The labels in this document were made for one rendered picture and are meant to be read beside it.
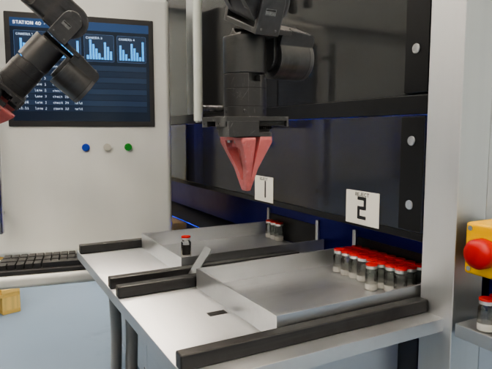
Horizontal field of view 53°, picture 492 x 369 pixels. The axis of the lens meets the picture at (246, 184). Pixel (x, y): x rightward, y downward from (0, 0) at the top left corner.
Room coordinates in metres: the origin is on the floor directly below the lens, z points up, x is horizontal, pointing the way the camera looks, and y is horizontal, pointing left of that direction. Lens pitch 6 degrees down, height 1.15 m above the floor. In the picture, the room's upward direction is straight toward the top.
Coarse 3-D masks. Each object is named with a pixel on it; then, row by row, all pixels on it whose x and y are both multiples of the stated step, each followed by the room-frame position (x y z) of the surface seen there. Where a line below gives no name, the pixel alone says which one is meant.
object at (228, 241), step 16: (240, 224) 1.27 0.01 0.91; (256, 224) 1.29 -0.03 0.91; (144, 240) 1.13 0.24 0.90; (160, 240) 1.16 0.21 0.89; (176, 240) 1.18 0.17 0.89; (192, 240) 1.20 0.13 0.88; (208, 240) 1.22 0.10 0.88; (224, 240) 1.22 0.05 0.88; (240, 240) 1.22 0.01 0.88; (256, 240) 1.22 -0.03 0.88; (272, 240) 1.22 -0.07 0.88; (320, 240) 1.07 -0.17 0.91; (160, 256) 1.02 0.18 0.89; (176, 256) 0.94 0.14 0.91; (192, 256) 0.93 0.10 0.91; (208, 256) 0.94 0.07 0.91; (224, 256) 0.96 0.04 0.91; (240, 256) 0.98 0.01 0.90
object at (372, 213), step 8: (352, 192) 0.88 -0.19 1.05; (360, 192) 0.86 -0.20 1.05; (352, 200) 0.88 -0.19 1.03; (360, 200) 0.86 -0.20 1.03; (368, 200) 0.84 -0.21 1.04; (376, 200) 0.82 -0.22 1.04; (352, 208) 0.88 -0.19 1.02; (368, 208) 0.84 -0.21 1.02; (376, 208) 0.82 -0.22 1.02; (352, 216) 0.88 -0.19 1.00; (368, 216) 0.84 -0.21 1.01; (376, 216) 0.82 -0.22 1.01; (360, 224) 0.86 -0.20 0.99; (368, 224) 0.84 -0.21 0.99; (376, 224) 0.82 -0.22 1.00
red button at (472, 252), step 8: (472, 240) 0.63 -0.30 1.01; (480, 240) 0.62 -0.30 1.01; (488, 240) 0.62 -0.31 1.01; (464, 248) 0.64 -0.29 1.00; (472, 248) 0.62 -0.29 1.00; (480, 248) 0.61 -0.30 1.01; (488, 248) 0.61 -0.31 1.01; (464, 256) 0.63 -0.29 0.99; (472, 256) 0.62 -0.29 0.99; (480, 256) 0.61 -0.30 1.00; (488, 256) 0.61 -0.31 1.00; (472, 264) 0.62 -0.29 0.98; (480, 264) 0.61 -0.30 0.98; (488, 264) 0.61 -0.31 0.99
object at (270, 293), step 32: (288, 256) 0.94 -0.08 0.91; (320, 256) 0.97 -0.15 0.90; (224, 288) 0.75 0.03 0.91; (256, 288) 0.83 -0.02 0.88; (288, 288) 0.83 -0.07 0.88; (320, 288) 0.83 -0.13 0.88; (352, 288) 0.83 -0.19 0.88; (416, 288) 0.74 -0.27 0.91; (256, 320) 0.66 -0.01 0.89; (288, 320) 0.63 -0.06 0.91
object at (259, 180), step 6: (258, 180) 1.17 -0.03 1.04; (264, 180) 1.15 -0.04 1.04; (270, 180) 1.13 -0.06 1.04; (258, 186) 1.17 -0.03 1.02; (270, 186) 1.13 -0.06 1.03; (258, 192) 1.17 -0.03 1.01; (270, 192) 1.13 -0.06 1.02; (258, 198) 1.17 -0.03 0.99; (264, 198) 1.15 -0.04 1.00; (270, 198) 1.13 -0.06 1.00
